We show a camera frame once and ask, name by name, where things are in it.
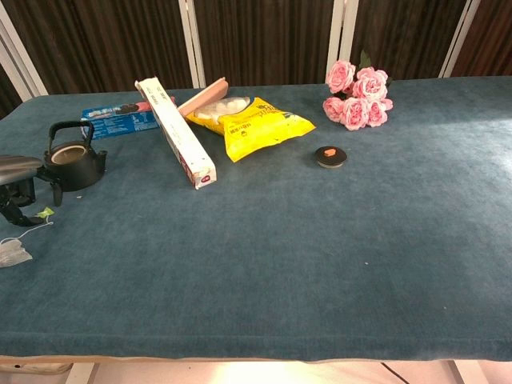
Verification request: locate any black teapot with handle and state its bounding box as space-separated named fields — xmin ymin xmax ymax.
xmin=42 ymin=121 xmax=108 ymax=192

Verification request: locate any long white wrap box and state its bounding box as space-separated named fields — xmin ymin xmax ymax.
xmin=134 ymin=78 xmax=218 ymax=190

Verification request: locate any tea bag with string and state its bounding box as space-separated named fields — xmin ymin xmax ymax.
xmin=0 ymin=206 xmax=56 ymax=268

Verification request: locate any pink rose bouquet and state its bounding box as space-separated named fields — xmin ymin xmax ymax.
xmin=322 ymin=50 xmax=394 ymax=132

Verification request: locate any black lid with orange knob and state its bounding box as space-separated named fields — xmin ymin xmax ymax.
xmin=313 ymin=146 xmax=348 ymax=170

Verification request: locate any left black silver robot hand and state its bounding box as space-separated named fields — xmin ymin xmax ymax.
xmin=0 ymin=154 xmax=65 ymax=228

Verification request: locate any dark folding screen white frame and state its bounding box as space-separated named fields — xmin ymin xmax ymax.
xmin=0 ymin=0 xmax=512 ymax=121

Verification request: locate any long pink box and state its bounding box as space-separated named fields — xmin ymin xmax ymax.
xmin=177 ymin=77 xmax=229 ymax=117

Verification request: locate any black cable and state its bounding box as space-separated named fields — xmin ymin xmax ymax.
xmin=382 ymin=361 xmax=406 ymax=384

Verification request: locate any yellow snack bag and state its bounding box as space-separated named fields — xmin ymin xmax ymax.
xmin=185 ymin=95 xmax=317 ymax=163

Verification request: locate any blue table cloth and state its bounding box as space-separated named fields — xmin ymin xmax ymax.
xmin=0 ymin=76 xmax=512 ymax=362

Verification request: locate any white table leg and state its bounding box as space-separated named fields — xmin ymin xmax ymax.
xmin=442 ymin=359 xmax=486 ymax=384
xmin=65 ymin=362 xmax=100 ymax=384

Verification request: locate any blue cookie package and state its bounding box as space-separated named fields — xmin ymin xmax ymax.
xmin=80 ymin=101 xmax=162 ymax=140

